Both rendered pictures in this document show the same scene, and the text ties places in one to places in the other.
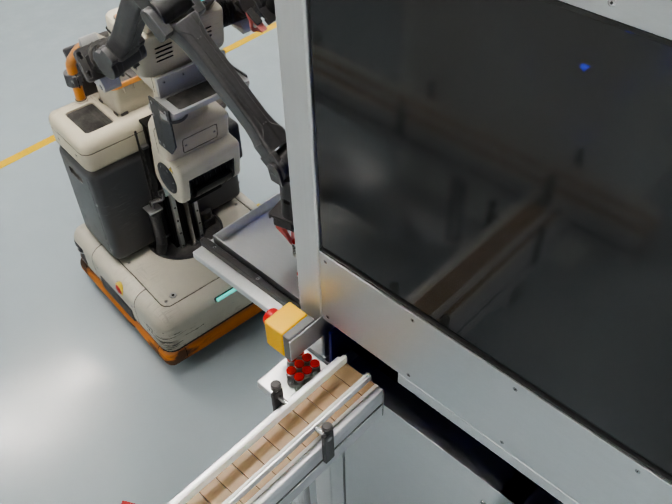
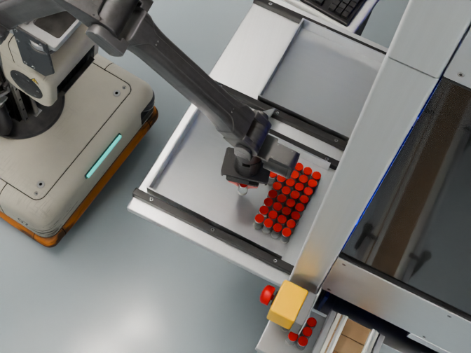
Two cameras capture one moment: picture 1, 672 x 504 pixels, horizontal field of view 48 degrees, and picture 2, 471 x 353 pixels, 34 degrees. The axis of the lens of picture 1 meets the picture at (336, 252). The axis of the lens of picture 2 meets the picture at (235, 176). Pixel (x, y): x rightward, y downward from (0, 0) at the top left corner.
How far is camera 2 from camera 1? 0.83 m
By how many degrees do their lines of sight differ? 25
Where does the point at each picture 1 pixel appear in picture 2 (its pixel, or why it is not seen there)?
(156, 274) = (11, 162)
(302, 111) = (364, 186)
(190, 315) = (66, 201)
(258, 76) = not seen: outside the picture
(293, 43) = (376, 148)
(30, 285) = not seen: outside the picture
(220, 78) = (184, 80)
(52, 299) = not seen: outside the picture
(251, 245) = (186, 185)
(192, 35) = (150, 43)
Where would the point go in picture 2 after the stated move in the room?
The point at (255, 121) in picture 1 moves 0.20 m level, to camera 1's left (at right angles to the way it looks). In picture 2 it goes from (223, 112) to (116, 139)
